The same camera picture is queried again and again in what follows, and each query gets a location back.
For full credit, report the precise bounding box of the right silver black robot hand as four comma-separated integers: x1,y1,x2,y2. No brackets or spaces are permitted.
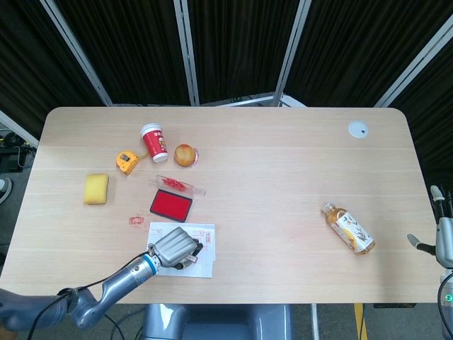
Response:
406,184,453,270

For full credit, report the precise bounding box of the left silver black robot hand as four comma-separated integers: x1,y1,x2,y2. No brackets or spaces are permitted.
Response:
147,226,205,272

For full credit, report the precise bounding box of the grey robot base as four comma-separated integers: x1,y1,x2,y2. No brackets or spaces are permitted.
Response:
139,303,294,340

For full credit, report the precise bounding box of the white lined stamped notepad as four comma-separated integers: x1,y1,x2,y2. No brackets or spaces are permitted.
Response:
142,222,217,279

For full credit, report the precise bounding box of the red ink pad black tray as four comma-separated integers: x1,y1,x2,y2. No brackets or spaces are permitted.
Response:
149,188,195,223

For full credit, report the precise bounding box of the clear ink-stained plastic lid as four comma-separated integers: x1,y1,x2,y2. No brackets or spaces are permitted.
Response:
148,174,207,197

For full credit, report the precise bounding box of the black box under table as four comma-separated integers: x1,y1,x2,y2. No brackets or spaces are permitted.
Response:
373,302,418,310

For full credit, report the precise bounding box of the bread bun in wrapper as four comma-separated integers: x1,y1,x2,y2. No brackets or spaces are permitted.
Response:
173,143,200,168

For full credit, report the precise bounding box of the yellow tea bottle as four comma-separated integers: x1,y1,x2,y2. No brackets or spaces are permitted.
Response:
321,202,375,255

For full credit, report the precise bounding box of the yellow tape measure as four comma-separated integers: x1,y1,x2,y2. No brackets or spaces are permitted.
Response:
115,149,148,176

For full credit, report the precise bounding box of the yellow sponge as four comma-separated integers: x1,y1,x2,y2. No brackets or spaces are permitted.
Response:
83,173,109,205

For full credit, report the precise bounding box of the red white paper cup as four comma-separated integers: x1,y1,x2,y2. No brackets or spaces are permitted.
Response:
140,123,168,164

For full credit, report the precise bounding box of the yellow floor strip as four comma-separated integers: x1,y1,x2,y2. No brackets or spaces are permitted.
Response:
353,303,367,340

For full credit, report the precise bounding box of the white table leg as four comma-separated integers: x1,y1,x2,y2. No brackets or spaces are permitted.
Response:
310,303,321,340

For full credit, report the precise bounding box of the grey shoe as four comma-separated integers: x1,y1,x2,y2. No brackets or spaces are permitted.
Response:
0,178,13,205

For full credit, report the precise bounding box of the dark floor cable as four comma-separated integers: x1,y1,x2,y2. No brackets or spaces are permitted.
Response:
102,303,144,340

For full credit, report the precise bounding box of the white cable grommet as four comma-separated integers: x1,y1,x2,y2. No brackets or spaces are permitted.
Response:
347,120,369,140

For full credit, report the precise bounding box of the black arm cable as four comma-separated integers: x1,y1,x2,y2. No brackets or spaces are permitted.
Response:
34,253,149,340

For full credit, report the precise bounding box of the grey floor frame bar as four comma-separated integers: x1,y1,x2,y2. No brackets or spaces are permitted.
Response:
201,92,306,108

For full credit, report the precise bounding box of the grey aluminium partition post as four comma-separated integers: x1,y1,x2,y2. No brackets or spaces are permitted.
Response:
39,0,113,106
272,0,312,106
173,0,201,106
374,24,453,108
0,110,40,147

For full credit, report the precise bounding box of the black equipment with cables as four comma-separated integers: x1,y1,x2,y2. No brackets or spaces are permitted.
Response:
0,129,37,174

